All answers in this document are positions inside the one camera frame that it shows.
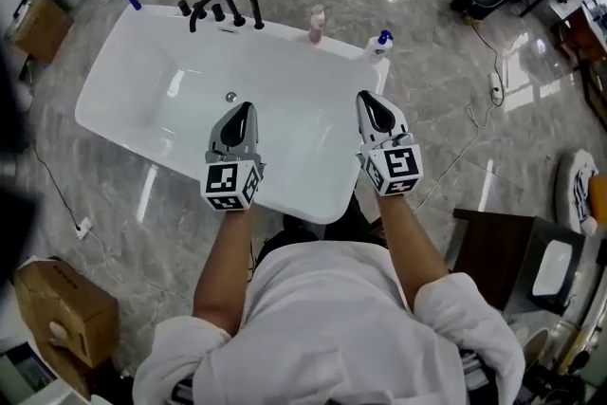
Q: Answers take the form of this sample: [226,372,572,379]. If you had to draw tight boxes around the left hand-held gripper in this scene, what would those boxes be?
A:
[204,101,266,212]

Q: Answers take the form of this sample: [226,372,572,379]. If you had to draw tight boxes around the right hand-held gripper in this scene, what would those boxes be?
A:
[355,89,424,198]

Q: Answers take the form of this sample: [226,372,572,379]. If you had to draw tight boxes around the white bathtub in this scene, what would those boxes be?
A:
[74,4,391,225]

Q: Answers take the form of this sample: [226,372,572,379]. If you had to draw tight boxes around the pink white bottle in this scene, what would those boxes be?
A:
[306,4,327,47]

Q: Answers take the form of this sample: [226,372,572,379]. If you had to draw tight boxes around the person's left forearm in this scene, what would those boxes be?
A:
[192,201,257,338]

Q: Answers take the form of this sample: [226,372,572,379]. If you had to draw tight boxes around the person's right forearm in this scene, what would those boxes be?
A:
[377,193,450,312]

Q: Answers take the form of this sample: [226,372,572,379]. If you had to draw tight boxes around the white pump bottle blue cap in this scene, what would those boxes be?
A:
[362,29,395,63]

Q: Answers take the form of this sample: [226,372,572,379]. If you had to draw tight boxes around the person's black trousers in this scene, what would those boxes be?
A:
[255,193,385,271]

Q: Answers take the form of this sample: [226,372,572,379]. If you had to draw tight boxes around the black faucet spout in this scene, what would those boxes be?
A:
[188,0,247,33]

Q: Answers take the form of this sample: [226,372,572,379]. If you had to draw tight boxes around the black hand shower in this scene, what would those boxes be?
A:
[249,0,266,30]

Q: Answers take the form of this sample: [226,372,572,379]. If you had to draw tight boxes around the white striped bag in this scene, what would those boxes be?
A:
[554,149,607,233]

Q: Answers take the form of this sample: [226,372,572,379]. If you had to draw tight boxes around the person's white shirt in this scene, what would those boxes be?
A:
[132,240,526,405]

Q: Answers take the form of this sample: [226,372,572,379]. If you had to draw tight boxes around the cardboard box with white item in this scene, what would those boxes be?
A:
[9,0,75,65]

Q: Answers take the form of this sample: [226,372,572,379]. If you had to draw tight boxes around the orange cushion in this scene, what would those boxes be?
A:
[587,175,607,224]

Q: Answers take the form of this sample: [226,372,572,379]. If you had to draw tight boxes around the large cardboard box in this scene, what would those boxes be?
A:
[13,258,120,369]

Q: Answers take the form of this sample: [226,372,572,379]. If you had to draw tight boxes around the white cable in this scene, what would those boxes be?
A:
[412,101,497,210]

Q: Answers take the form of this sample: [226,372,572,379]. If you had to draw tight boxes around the black cable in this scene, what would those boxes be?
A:
[469,21,506,105]
[30,141,82,224]

